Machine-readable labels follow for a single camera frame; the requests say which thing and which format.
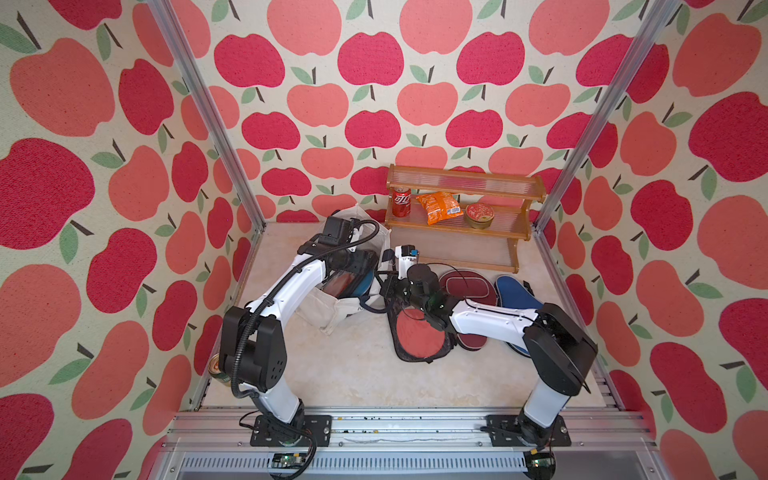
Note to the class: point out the wooden two-tier shelf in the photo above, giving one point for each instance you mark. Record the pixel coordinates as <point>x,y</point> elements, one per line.
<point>504,199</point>

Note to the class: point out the green drink can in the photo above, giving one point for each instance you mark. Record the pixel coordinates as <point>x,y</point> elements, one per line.
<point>217,372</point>

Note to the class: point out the round red tin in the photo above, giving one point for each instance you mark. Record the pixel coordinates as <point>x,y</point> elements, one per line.
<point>479,215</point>

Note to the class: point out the orange snack bag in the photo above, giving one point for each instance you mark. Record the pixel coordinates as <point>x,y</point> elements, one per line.
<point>439,206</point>

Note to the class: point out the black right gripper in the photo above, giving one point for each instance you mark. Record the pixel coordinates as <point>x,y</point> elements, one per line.
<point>389,285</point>

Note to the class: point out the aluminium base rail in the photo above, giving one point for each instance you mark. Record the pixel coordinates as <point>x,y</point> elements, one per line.
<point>406,443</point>

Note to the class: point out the aluminium frame post right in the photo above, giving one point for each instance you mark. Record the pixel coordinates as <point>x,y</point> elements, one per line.
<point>659,15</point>

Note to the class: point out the aluminium frame post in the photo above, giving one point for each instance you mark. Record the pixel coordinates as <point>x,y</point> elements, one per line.
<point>173,33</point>
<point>659,15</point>

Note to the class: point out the aluminium frame post left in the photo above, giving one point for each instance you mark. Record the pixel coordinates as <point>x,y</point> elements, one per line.
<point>173,33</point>

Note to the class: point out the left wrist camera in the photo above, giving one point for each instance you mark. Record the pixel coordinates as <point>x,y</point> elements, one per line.
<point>336,231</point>

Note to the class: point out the black paddle case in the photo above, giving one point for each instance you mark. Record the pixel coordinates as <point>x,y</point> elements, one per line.
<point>341,283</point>
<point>415,340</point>

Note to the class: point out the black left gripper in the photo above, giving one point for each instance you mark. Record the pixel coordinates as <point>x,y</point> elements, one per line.
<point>362,260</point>

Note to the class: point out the maroon paddle case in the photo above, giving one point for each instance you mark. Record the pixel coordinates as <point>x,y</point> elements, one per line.
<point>470,285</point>

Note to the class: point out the red cola can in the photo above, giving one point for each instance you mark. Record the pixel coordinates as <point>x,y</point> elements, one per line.
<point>401,202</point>

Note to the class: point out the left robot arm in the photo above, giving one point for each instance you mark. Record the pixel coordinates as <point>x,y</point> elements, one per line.
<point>252,351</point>

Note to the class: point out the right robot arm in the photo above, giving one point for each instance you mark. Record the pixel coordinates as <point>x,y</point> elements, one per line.
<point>561,351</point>

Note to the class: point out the blue paddle case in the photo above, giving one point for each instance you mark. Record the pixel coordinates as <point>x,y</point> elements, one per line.
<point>513,294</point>

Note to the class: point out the white canvas tote bag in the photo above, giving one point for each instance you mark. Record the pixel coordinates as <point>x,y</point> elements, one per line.
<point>325,312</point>

